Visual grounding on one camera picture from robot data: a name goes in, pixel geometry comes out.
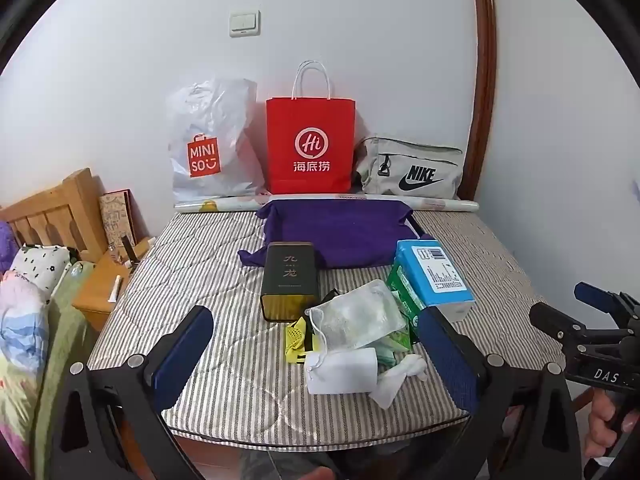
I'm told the wooden headboard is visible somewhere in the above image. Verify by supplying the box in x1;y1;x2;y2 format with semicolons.
0;167;108;263

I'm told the translucent drawstring pouch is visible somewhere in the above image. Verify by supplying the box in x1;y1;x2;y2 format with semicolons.
306;280;411;351

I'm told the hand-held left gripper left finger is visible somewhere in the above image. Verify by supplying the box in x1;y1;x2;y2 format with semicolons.
50;304;242;480

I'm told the wooden nightstand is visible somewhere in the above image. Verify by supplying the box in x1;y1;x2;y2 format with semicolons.
71;237;157;332

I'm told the plain white pouch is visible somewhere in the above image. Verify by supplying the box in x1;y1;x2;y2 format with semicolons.
304;347;379;395

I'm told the person's right hand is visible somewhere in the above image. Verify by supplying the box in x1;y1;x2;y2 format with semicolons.
584;389;640;461

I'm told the small black bottle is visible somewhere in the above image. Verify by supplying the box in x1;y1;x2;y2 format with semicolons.
119;235;141;267

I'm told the dark green wipe packet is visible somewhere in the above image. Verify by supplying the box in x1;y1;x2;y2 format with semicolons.
386;260;426;333

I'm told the purple fabric tray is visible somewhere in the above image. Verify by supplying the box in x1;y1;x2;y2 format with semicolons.
237;199;436;268

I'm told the white polka dot pillow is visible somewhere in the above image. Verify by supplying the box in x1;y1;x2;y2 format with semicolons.
7;244;73;306

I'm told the red paper bag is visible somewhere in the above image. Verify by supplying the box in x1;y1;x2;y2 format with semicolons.
265;60;357;195

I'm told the pastel floral blanket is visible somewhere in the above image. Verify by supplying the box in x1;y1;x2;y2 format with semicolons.
0;275;51;466

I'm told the white wall switch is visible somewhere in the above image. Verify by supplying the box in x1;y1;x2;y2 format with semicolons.
229;10;262;38

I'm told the blue tissue box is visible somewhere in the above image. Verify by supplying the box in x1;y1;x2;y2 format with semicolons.
395;239;476;323

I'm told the dark green tea tin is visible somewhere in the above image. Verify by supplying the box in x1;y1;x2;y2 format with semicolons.
260;241;318;322

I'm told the white plastic shopping bag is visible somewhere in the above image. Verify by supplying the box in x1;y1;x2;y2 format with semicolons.
167;77;266;203

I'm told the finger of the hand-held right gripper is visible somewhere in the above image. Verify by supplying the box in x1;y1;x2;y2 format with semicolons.
574;281;640;318
529;301;589;344

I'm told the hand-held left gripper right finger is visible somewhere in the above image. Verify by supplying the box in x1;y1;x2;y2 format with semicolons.
417;306;586;480

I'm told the purple plush toy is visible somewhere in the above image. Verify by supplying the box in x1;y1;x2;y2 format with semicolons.
0;220;21;273

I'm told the brown wooden door frame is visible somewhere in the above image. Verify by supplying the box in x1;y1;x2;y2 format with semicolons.
457;0;498;201

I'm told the brown patterned book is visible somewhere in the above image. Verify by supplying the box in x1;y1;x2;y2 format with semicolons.
98;189;138;256

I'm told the grey waist bag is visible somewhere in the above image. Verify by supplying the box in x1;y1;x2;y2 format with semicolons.
354;136;466;200

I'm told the rolled printed paper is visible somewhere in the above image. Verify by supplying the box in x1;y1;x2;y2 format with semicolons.
174;195;481;214

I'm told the yellow bag with black straps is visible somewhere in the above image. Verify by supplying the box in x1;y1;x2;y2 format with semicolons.
284;316;323;365

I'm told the brown wooden baseboard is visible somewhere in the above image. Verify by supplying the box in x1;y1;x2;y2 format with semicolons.
570;390;596;418

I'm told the grey striped quilt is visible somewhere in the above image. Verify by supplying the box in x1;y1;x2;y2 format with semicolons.
87;207;568;448

